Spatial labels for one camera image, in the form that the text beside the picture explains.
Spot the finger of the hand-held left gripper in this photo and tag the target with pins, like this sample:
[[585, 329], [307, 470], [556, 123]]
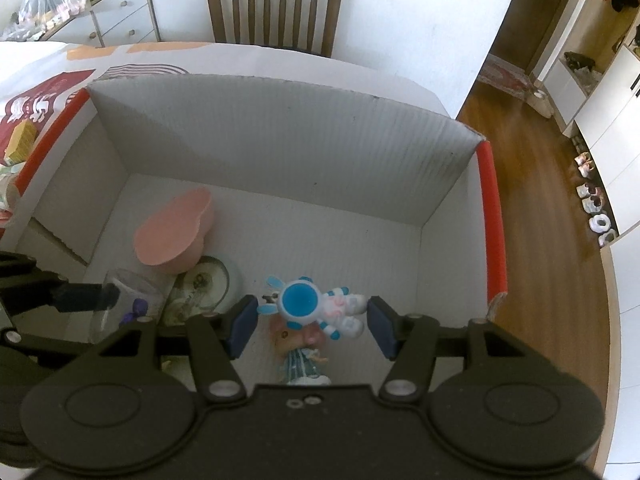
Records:
[[80, 296], [45, 342]]

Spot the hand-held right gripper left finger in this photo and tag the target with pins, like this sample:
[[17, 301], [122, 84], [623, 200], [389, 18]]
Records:
[[245, 325]]

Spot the white blue astronaut figure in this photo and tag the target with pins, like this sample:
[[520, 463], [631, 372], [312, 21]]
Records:
[[300, 300]]

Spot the red cardboard box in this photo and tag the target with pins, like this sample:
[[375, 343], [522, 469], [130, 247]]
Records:
[[280, 135]]

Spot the row of shoes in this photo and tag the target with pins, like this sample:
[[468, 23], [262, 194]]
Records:
[[595, 200]]

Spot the wooden chair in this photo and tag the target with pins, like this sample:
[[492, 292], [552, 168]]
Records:
[[222, 10]]

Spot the dark bag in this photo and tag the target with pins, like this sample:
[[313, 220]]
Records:
[[580, 60]]

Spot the dark brown door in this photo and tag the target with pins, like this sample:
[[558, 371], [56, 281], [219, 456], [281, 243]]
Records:
[[550, 20]]

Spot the pink heart-shaped box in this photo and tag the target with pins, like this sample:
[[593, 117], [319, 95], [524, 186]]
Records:
[[170, 230]]

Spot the white wooden wall cabinet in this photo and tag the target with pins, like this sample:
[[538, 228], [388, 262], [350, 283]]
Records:
[[615, 110]]

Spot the clear plastic jar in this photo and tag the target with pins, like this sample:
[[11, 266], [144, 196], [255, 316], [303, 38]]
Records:
[[135, 290]]

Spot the clear correction tape dispenser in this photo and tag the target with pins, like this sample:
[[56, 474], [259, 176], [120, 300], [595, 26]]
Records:
[[205, 280]]

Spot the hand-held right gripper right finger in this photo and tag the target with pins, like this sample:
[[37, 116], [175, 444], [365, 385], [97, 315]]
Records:
[[382, 327]]

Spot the small doll figure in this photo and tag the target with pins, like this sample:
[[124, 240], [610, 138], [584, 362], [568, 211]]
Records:
[[300, 360]]

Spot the patterned floor rug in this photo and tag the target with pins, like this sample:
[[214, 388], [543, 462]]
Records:
[[505, 77]]

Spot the white drawer cabinet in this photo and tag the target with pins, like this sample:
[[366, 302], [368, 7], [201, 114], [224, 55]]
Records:
[[125, 15]]

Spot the clear plastic bag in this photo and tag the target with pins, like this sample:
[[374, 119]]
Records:
[[45, 5]]

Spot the yellow carton box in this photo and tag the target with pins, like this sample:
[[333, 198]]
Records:
[[22, 140]]

